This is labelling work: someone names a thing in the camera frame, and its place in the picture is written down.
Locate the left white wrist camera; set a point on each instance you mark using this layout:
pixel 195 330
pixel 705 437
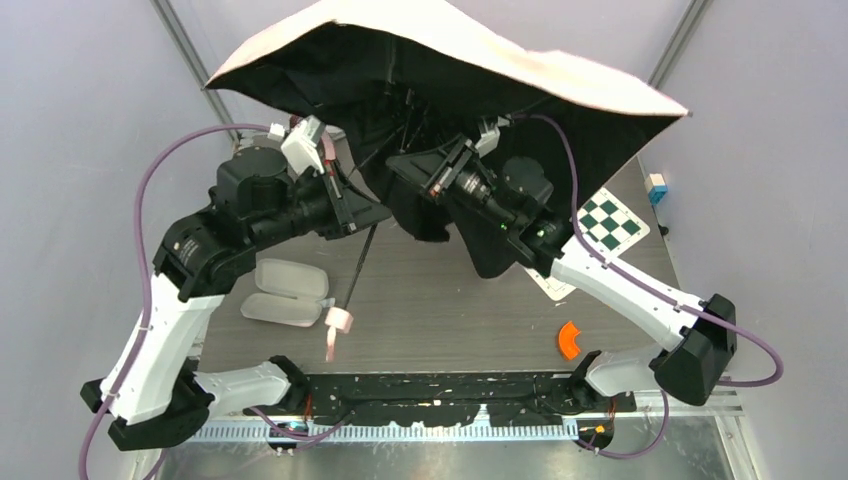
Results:
pixel 300 144

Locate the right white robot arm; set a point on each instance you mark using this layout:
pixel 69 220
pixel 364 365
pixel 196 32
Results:
pixel 689 354

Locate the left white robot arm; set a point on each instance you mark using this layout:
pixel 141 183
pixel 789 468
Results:
pixel 255 204

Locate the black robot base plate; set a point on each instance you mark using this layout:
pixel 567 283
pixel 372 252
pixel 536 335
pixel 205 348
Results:
pixel 448 399

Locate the blue and white block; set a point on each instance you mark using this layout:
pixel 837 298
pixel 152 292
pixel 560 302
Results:
pixel 656 188

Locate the pink and black folding umbrella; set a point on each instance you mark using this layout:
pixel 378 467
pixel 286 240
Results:
pixel 402 77

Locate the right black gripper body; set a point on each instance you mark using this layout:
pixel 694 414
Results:
pixel 443 174

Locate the orange curved block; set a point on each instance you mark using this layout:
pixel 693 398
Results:
pixel 567 341

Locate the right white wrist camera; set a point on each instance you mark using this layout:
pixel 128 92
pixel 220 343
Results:
pixel 489 129

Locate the green white chessboard mat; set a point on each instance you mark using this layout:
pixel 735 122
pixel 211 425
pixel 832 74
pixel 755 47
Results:
pixel 606 220

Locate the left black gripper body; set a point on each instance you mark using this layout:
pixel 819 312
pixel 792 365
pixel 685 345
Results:
pixel 341 204

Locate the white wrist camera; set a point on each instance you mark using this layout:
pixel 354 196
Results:
pixel 300 144
pixel 489 129

